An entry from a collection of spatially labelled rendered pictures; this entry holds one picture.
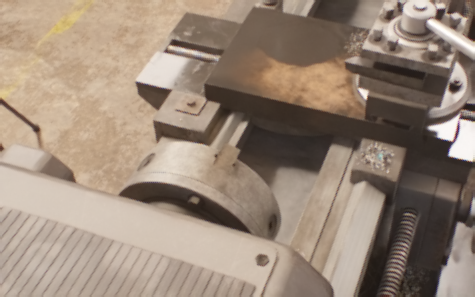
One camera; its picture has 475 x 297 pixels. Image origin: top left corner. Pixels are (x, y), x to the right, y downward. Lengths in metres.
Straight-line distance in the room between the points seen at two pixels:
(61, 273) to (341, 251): 0.71
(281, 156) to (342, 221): 0.34
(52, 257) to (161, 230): 0.12
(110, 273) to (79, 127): 2.17
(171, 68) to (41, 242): 0.98
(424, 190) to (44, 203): 0.93
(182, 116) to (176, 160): 0.57
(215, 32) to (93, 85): 1.35
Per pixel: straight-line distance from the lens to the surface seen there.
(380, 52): 1.33
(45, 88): 3.13
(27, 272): 0.78
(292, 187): 1.62
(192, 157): 1.02
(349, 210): 1.43
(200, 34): 1.81
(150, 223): 0.79
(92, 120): 2.92
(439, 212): 1.58
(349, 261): 1.36
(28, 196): 0.85
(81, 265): 0.77
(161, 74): 1.70
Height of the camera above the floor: 1.95
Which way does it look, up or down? 46 degrees down
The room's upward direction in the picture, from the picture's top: 3 degrees counter-clockwise
